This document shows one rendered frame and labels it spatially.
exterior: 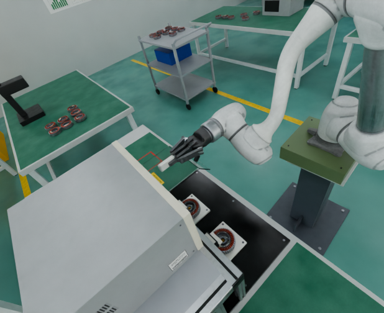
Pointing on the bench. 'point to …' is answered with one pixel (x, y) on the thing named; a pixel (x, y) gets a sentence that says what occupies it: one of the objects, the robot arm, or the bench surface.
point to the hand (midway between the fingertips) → (166, 163)
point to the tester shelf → (196, 284)
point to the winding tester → (99, 238)
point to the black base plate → (235, 208)
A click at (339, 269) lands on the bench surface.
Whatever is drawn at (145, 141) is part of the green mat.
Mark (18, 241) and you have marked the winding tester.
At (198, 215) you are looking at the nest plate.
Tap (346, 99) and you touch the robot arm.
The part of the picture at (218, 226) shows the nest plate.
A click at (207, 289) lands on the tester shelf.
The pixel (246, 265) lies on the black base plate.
